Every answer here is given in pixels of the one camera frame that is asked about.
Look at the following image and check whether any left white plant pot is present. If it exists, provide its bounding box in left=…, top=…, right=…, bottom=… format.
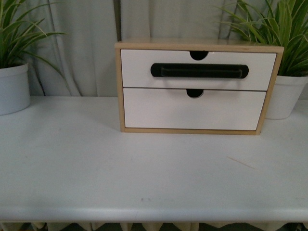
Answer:
left=0, top=64, right=30, bottom=115

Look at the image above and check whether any white drawer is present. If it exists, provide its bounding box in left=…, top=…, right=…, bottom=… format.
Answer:
left=121, top=50, right=276, bottom=91
left=124, top=88, right=266, bottom=130

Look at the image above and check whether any black drawer handle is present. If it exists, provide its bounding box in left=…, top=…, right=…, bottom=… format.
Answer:
left=150, top=63, right=249, bottom=79

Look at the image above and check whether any grey-green backdrop curtain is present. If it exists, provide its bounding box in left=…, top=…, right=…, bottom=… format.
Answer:
left=0, top=0, right=308, bottom=97

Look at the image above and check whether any wooden drawer cabinet frame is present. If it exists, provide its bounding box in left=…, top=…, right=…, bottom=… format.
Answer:
left=115, top=38, right=284, bottom=135

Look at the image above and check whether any left green spider plant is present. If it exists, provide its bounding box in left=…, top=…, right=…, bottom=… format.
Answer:
left=0, top=0, right=64, bottom=77

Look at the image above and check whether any green spider plant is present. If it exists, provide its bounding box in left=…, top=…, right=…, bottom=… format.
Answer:
left=220, top=0, right=308, bottom=77
left=0, top=0, right=64, bottom=77

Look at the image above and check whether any right green spider plant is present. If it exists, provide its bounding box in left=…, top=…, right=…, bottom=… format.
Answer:
left=220, top=0, right=308, bottom=77

